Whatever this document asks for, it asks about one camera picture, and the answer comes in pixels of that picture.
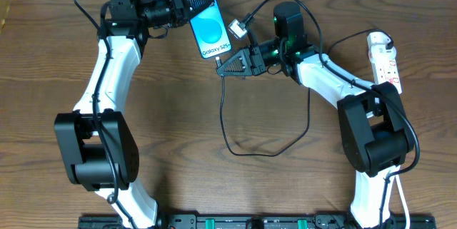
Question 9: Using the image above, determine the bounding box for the blue Galaxy smartphone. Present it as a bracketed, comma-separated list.
[190, 0, 231, 59]

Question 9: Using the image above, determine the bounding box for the black charging cable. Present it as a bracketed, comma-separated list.
[215, 28, 395, 158]

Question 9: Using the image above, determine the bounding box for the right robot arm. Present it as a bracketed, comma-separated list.
[217, 0, 421, 228]

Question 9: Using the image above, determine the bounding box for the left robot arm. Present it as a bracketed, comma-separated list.
[54, 0, 216, 228]

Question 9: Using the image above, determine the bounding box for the white charger adapter plug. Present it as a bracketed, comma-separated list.
[367, 31, 396, 57]

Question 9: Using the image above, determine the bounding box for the white power strip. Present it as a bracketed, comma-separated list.
[368, 44, 402, 94]

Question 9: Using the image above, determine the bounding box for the white power strip cord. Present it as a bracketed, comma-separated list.
[392, 173, 411, 229]

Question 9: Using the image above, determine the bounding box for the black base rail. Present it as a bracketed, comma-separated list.
[76, 213, 438, 229]

